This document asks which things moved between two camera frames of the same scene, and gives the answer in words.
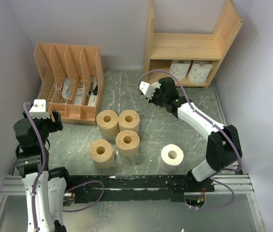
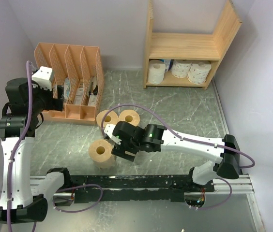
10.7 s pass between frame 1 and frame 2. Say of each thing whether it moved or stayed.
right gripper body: moved
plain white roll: moved
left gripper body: moved
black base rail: stayed
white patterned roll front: stayed
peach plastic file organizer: stayed
